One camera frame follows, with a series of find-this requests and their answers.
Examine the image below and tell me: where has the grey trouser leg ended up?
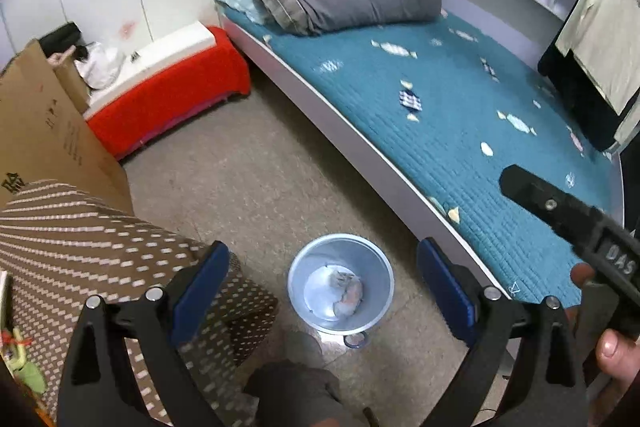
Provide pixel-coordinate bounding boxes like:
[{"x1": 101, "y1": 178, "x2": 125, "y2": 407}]
[{"x1": 243, "y1": 360, "x2": 367, "y2": 427}]

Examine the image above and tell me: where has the light blue trash bin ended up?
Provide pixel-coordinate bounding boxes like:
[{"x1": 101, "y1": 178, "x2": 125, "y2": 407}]
[{"x1": 286, "y1": 233, "x2": 395, "y2": 336}]

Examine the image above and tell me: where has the bed with teal quilt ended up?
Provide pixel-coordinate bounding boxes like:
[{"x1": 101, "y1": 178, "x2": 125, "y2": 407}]
[{"x1": 222, "y1": 0, "x2": 624, "y2": 305}]

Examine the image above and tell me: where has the trash inside bin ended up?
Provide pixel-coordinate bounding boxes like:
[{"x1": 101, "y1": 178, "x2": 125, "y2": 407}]
[{"x1": 328, "y1": 270, "x2": 363, "y2": 319}]

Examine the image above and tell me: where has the brown polka dot tablecloth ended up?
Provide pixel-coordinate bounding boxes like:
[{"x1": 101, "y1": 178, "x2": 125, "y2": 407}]
[{"x1": 1, "y1": 180, "x2": 278, "y2": 426}]

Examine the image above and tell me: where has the large cardboard box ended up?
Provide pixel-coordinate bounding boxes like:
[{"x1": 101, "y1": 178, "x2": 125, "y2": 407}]
[{"x1": 0, "y1": 40, "x2": 132, "y2": 212}]

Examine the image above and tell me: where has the black monitor with cloth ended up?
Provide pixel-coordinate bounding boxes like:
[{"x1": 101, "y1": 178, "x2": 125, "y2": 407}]
[{"x1": 537, "y1": 0, "x2": 639, "y2": 152}]

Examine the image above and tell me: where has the white plastic bag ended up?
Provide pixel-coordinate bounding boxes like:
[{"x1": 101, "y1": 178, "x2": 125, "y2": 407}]
[{"x1": 75, "y1": 42, "x2": 126, "y2": 90}]

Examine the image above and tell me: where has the right hand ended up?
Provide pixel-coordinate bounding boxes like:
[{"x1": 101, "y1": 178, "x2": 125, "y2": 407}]
[{"x1": 569, "y1": 261, "x2": 640, "y2": 391}]

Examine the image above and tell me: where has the red covered bench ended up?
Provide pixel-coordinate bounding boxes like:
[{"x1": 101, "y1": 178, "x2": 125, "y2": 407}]
[{"x1": 84, "y1": 22, "x2": 252, "y2": 159}]

